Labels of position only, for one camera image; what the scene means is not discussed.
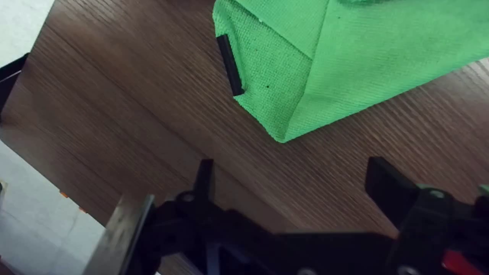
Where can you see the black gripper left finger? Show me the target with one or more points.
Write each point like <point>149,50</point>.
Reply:
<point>205,177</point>

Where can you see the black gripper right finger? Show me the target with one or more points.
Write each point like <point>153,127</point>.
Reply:
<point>390,185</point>

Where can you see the green towel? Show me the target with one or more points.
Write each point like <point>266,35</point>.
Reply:
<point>367,61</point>

